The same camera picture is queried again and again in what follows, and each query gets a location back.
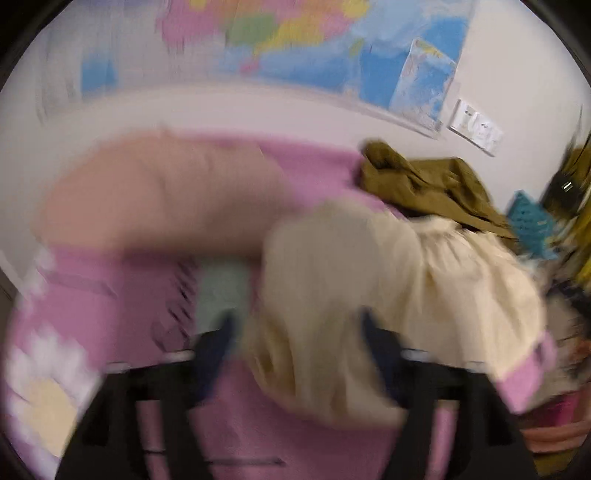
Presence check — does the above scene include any hanging clothes rack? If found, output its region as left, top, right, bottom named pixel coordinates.
left=542, top=136, right=590, bottom=294

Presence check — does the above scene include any wall map poster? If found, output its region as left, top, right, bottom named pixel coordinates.
left=79, top=1, right=475, bottom=130

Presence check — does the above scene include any pink bed sheet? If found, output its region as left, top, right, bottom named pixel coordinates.
left=0, top=133, right=560, bottom=480

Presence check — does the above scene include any folded peach garment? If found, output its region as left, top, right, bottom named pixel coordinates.
left=34, top=131, right=297, bottom=256

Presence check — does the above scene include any white wall socket panel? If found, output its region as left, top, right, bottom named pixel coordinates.
left=448, top=99, right=504, bottom=157

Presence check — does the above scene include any blue plastic basket rack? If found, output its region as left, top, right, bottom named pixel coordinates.
left=506, top=190, right=557, bottom=260

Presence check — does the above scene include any cream large garment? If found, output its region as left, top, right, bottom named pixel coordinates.
left=242, top=201, right=546, bottom=426

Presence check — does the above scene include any olive brown jacket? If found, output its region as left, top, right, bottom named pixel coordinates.
left=358, top=140, right=516, bottom=240

